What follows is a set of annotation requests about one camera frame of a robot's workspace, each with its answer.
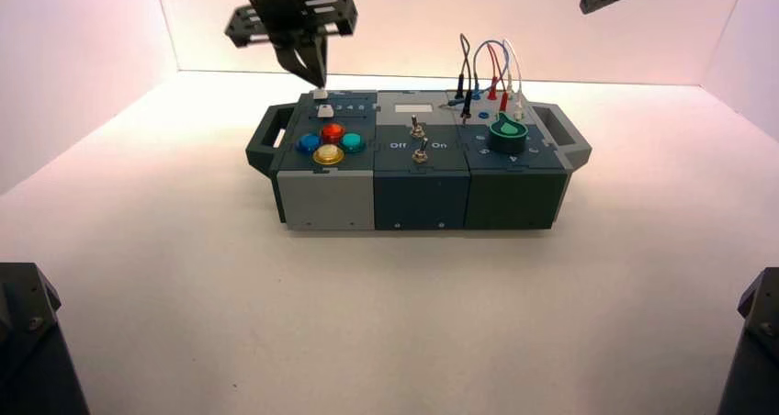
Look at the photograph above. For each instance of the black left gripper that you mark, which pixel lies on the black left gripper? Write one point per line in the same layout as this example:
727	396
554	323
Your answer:
277	5

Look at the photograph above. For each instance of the white slider knob blue triangle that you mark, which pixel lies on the white slider knob blue triangle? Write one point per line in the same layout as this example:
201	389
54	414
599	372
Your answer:
325	111
320	95

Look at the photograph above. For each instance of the red round push button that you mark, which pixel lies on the red round push button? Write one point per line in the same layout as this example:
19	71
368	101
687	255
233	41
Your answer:
333	133

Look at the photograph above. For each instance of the blue round push button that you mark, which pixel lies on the blue round push button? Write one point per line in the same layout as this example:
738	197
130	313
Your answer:
308	143

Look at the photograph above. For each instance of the green round push button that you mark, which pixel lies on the green round push button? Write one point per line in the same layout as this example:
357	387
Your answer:
352	142

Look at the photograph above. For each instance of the yellow round push button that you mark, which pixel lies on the yellow round push button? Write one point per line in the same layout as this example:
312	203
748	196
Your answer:
328	154

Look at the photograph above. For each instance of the white rectangular display window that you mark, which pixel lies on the white rectangular display window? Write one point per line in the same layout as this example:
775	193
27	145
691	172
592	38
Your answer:
412	108

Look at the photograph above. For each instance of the green rotary knob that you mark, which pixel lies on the green rotary knob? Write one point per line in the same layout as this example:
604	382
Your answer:
507	133

